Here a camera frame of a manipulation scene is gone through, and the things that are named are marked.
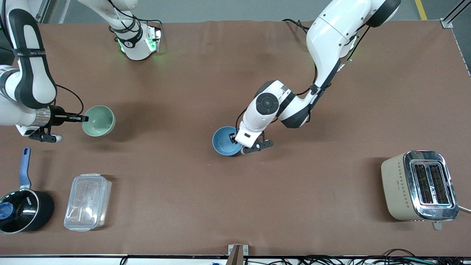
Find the black right arm base cable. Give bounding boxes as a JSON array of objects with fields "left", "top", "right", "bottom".
[{"left": 131, "top": 15, "right": 163, "bottom": 32}]

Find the black saucepan with blue handle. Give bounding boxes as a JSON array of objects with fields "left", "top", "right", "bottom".
[{"left": 0, "top": 147, "right": 55, "bottom": 234}]

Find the black left arm base cable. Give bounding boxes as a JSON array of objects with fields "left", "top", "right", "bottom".
[{"left": 282, "top": 18, "right": 313, "bottom": 32}]

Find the grey metal bracket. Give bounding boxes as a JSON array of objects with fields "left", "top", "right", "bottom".
[{"left": 228, "top": 244, "right": 249, "bottom": 256}]

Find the black arm base cable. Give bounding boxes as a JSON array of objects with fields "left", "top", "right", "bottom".
[
  {"left": 282, "top": 18, "right": 313, "bottom": 32},
  {"left": 131, "top": 15, "right": 163, "bottom": 32}
]

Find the beige and chrome toaster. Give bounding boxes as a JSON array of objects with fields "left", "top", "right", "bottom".
[{"left": 381, "top": 150, "right": 460, "bottom": 231}]

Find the green bowl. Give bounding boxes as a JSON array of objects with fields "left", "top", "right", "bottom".
[{"left": 82, "top": 105, "right": 116, "bottom": 137}]

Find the black cable tangle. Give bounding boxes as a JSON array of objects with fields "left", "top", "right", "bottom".
[{"left": 243, "top": 249, "right": 471, "bottom": 265}]

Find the black right arm wrist cable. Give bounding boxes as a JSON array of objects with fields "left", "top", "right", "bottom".
[{"left": 55, "top": 84, "right": 85, "bottom": 116}]

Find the clear plastic food container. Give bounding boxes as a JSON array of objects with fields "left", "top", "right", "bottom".
[{"left": 64, "top": 173, "right": 112, "bottom": 232}]

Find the aluminium frame profile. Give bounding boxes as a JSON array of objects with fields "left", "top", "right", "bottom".
[
  {"left": 35, "top": 0, "right": 50, "bottom": 24},
  {"left": 440, "top": 0, "right": 471, "bottom": 29}
]

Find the metal arm base connector plate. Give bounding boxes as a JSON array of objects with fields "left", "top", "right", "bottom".
[{"left": 146, "top": 26, "right": 163, "bottom": 53}]

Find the brown table cover sheet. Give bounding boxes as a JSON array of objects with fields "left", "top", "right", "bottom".
[{"left": 0, "top": 20, "right": 471, "bottom": 257}]

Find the glass lid with blue knob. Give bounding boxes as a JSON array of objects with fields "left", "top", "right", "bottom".
[{"left": 0, "top": 188, "right": 39, "bottom": 233}]

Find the brown wooden strut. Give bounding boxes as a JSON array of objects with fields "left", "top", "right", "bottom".
[{"left": 226, "top": 245, "right": 244, "bottom": 265}]

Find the blue bowl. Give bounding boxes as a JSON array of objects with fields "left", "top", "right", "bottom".
[{"left": 212, "top": 126, "right": 243, "bottom": 156}]

